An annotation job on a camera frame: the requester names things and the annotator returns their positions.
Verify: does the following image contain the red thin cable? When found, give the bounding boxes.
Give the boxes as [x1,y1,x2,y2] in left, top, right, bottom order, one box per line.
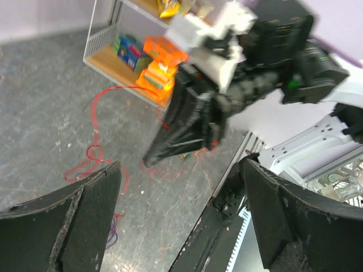
[63,85,185,196]

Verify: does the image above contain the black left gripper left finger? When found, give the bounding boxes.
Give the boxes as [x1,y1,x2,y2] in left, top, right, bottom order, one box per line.
[1,161,121,271]

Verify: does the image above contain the yellow snack bag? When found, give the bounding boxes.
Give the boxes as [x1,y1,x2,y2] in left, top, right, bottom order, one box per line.
[157,0,181,19]

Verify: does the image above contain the colourful small carton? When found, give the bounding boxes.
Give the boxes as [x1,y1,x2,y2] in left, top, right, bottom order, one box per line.
[113,34,152,73]

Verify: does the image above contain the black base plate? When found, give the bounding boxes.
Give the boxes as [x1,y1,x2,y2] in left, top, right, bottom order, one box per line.
[168,152,260,272]

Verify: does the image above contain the white wire shelf rack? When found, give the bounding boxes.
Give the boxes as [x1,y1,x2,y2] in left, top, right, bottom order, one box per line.
[83,1,170,109]

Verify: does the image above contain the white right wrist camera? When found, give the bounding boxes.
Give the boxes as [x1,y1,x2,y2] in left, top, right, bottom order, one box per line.
[164,1,258,94]

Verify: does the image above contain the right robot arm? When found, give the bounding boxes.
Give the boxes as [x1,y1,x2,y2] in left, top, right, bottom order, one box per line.
[143,9,353,167]

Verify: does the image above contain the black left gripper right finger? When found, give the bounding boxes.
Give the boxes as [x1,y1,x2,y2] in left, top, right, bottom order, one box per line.
[243,159,362,271]

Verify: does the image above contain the slotted cable duct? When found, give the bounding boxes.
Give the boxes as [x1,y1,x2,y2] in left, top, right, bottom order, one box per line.
[226,207,251,272]

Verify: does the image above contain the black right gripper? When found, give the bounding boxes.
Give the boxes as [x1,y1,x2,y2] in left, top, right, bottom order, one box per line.
[143,14,314,167]

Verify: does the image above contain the purple thin cable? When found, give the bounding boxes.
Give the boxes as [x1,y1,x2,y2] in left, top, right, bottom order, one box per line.
[105,214,119,250]

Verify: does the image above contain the orange snack boxes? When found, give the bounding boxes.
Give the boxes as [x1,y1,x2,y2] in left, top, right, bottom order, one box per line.
[136,36,188,101]

